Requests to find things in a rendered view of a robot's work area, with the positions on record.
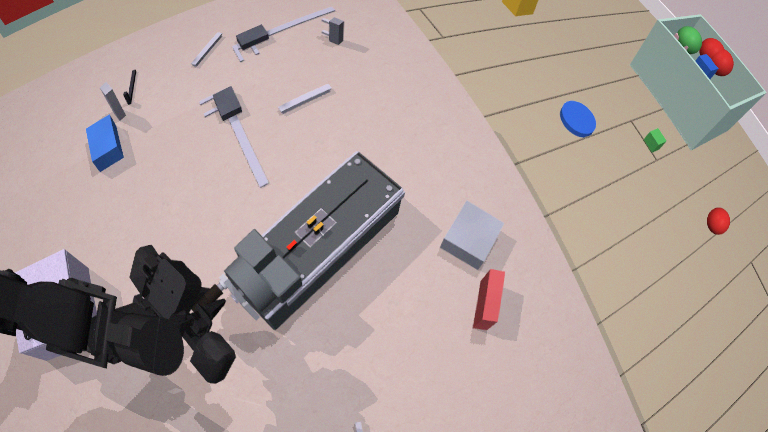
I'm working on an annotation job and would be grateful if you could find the blue rectangular block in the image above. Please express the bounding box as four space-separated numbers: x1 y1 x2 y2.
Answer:
86 115 124 172

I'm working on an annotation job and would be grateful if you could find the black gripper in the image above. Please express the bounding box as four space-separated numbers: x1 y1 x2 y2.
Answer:
128 245 236 384

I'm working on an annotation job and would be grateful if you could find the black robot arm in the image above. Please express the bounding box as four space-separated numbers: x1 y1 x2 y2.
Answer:
0 252 202 376

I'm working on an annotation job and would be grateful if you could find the red rectangular block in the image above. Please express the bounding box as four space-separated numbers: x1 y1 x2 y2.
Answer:
472 269 505 330

